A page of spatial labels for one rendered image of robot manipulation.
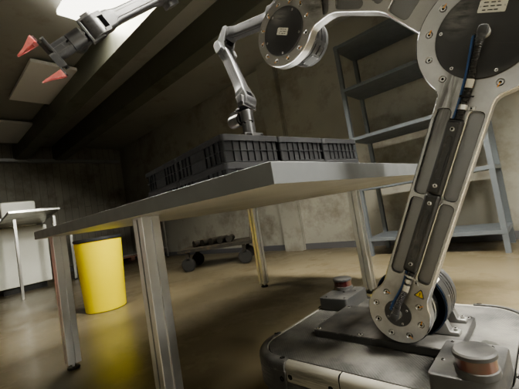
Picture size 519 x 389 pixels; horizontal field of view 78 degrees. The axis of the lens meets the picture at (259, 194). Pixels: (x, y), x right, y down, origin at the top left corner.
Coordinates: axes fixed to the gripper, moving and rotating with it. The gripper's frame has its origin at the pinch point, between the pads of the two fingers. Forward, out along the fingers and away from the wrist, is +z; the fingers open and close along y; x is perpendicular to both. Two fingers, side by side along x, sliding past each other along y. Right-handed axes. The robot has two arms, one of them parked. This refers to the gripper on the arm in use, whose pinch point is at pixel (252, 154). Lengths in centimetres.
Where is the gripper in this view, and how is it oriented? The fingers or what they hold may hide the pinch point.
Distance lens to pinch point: 140.7
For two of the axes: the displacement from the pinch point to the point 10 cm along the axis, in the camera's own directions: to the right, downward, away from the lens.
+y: -7.7, 0.9, -6.3
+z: 1.6, 9.9, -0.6
